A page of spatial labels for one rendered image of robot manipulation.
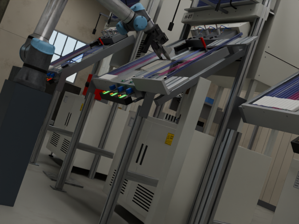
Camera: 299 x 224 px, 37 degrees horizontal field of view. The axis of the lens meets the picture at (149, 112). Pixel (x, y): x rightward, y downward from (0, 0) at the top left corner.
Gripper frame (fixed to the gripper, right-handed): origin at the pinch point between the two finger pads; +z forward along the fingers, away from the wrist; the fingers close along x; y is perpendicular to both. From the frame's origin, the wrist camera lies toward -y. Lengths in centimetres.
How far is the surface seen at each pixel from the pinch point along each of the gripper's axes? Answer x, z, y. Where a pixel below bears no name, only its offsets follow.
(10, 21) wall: 892, -10, 100
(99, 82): 24.8, -6.8, -32.9
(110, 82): 7.0, -7.8, -32.6
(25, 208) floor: -20, 5, -110
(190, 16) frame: 31, 0, 46
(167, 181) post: -64, 21, -57
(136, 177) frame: -35, 25, -61
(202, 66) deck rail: -31.9, 5.2, 1.9
